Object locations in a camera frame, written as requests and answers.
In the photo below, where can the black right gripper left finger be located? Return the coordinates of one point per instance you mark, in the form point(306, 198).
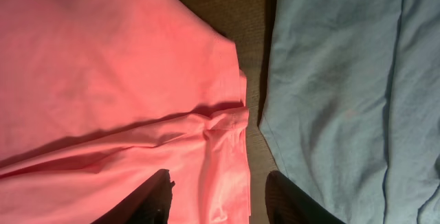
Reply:
point(150, 203)

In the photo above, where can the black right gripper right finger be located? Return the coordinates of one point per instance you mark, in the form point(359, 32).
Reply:
point(286, 203)

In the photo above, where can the salmon pink t-shirt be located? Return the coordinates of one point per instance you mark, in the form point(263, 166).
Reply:
point(98, 95)

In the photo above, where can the light blue t-shirt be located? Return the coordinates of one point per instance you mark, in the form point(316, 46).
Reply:
point(351, 114)

